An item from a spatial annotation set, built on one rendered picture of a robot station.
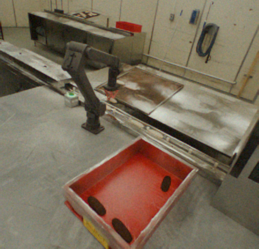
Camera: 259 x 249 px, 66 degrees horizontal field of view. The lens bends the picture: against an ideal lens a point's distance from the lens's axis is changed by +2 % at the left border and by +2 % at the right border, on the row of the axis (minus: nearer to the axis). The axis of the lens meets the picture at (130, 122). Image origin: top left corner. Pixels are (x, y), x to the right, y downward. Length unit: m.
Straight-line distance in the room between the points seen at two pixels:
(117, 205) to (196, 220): 0.31
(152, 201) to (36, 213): 0.44
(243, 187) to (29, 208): 0.78
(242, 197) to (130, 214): 0.42
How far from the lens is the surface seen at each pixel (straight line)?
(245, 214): 0.94
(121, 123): 1.21
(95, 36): 4.35
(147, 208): 0.86
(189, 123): 1.30
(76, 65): 0.85
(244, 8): 4.71
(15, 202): 0.90
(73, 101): 1.41
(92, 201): 0.84
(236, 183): 0.87
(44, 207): 0.86
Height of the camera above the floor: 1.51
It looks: 32 degrees down
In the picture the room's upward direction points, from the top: 9 degrees clockwise
